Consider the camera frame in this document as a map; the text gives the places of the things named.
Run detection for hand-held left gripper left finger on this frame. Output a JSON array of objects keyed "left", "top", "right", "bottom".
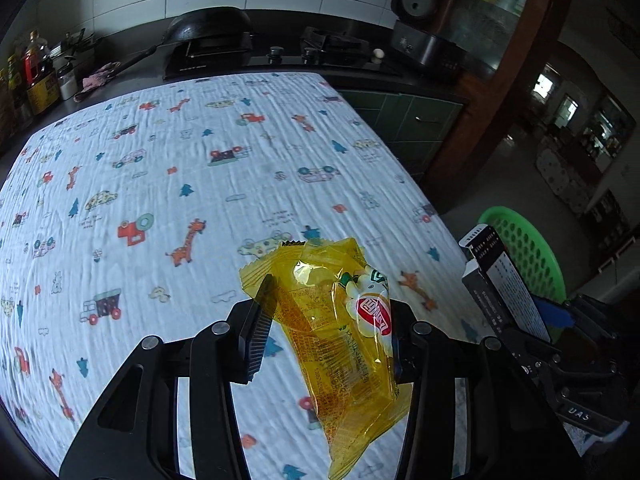
[{"left": 59, "top": 274, "right": 278, "bottom": 480}]

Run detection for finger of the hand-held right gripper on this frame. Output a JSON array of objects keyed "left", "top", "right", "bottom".
[
  {"left": 531, "top": 296, "right": 577, "bottom": 332},
  {"left": 492, "top": 327, "right": 561, "bottom": 376}
]

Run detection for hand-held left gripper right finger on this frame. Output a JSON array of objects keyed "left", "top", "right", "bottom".
[{"left": 387, "top": 300, "right": 586, "bottom": 480}]

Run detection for slim black carton box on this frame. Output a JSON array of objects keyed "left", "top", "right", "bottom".
[{"left": 459, "top": 225, "right": 553, "bottom": 346}]

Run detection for green plastic basket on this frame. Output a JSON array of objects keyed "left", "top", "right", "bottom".
[{"left": 477, "top": 205, "right": 567, "bottom": 306}]

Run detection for yellow snack wrapper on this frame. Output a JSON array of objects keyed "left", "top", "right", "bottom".
[{"left": 239, "top": 237, "right": 413, "bottom": 480}]

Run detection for white printed cloth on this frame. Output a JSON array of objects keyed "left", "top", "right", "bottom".
[{"left": 0, "top": 72, "right": 501, "bottom": 480}]

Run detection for green kitchen drawers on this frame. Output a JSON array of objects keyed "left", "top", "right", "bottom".
[{"left": 335, "top": 87, "right": 468, "bottom": 181}]

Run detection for wooden glass cabinet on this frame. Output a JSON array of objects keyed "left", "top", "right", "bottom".
[{"left": 430, "top": 0, "right": 581, "bottom": 211}]

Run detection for black kitchen counter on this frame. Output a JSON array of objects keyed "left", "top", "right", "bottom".
[{"left": 0, "top": 35, "right": 471, "bottom": 161}]

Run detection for black rice cooker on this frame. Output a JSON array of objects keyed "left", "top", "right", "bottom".
[{"left": 390, "top": 0, "right": 463, "bottom": 83}]

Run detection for pink rag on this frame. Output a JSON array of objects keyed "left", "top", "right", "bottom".
[{"left": 80, "top": 61, "right": 121, "bottom": 92}]

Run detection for black wok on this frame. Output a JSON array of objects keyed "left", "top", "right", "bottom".
[{"left": 120, "top": 6, "right": 253, "bottom": 73}]

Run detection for dark sauce bottle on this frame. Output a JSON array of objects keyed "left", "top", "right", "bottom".
[{"left": 5, "top": 55, "right": 26, "bottom": 126}]

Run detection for red oil bottle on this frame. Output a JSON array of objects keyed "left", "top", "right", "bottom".
[{"left": 22, "top": 31, "right": 56, "bottom": 116}]

